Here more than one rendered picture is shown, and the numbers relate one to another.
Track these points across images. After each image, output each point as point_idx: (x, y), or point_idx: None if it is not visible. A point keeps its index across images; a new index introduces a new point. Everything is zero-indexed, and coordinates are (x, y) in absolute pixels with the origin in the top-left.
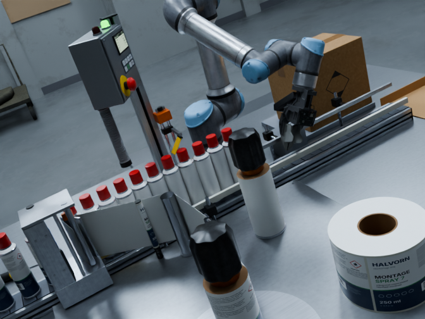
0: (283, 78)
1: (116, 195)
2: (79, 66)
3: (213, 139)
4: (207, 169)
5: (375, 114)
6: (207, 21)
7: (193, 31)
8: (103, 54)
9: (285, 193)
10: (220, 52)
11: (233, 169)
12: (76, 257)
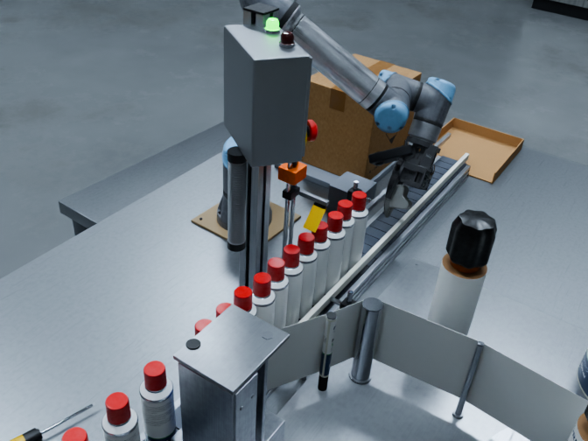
0: (337, 113)
1: (253, 300)
2: (259, 95)
3: (351, 209)
4: (341, 250)
5: (451, 173)
6: (322, 31)
7: (304, 42)
8: (306, 82)
9: (419, 278)
10: (343, 80)
11: (353, 248)
12: (264, 417)
